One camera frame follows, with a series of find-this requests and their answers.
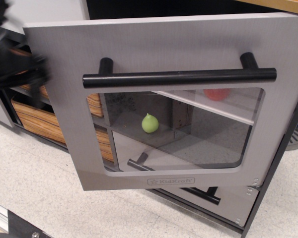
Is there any lower wood-pattern storage bin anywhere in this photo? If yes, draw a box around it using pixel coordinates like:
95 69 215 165
11 95 114 162

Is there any grey lower drawer front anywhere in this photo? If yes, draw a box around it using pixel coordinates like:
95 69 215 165
113 131 260 227

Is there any white oven rack shelf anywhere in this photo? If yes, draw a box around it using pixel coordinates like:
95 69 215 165
155 88 264 125

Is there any wooden countertop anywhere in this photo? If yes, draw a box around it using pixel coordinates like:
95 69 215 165
241 0 298 14

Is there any wood-pattern storage bin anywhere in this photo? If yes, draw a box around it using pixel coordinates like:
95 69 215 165
11 95 114 162
9 48 104 118

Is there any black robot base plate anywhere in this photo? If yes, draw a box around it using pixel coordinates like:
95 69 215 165
0 210 51 238

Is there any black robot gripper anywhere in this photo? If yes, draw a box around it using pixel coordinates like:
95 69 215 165
0 48 49 107

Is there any grey toy oven door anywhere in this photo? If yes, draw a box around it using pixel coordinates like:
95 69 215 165
24 13 298 190

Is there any black toy kitchen cabinet frame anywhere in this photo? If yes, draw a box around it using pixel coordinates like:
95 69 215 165
0 0 298 238

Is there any black oven door handle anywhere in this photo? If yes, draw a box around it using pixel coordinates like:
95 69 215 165
82 52 277 88

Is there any upper wood-pattern storage bin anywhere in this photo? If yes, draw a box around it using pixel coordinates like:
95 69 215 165
9 48 104 118

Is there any green toy pear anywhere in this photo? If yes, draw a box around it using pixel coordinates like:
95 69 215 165
142 114 159 133

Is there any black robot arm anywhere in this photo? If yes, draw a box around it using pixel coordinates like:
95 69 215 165
0 0 49 108

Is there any red toy tomato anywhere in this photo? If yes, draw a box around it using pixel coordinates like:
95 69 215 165
204 89 230 101

